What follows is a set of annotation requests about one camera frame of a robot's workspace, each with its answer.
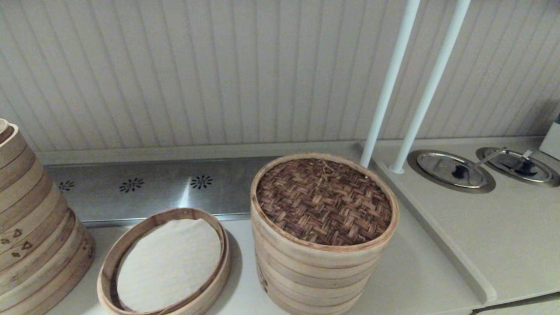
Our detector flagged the steel utensil handle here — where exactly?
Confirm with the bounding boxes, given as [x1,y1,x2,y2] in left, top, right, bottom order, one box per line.
[503,149,534,163]

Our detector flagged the bamboo steamer basket stack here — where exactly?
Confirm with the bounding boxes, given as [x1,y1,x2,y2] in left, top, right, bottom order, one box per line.
[253,227,386,315]

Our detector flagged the white container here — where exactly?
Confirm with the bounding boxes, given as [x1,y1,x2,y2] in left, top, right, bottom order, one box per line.
[539,113,560,160]

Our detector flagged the steel ladle handle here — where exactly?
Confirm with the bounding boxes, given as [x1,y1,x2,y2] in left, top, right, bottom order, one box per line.
[467,147,509,184]

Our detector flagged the tall bamboo steamer stack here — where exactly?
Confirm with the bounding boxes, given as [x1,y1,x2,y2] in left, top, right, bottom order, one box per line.
[0,118,96,315]

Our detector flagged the steel pot lid black knob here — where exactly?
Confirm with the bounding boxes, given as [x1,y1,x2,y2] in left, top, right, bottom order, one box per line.
[485,149,553,183]
[416,151,489,189]

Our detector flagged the white metal pole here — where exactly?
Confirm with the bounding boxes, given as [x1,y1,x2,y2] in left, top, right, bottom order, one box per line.
[360,0,420,169]
[389,0,472,174]

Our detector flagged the low bamboo steamer basket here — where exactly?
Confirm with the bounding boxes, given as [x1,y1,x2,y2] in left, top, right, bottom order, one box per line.
[97,207,231,315]

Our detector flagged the perforated stainless steel panel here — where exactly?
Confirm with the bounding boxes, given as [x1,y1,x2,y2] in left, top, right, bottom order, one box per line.
[44,156,283,228]

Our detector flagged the white steamer liner cloth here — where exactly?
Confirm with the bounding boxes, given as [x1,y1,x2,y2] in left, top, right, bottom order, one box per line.
[117,219,222,313]

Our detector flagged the woven bamboo steamer lid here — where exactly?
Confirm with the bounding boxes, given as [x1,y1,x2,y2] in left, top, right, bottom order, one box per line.
[251,152,399,267]

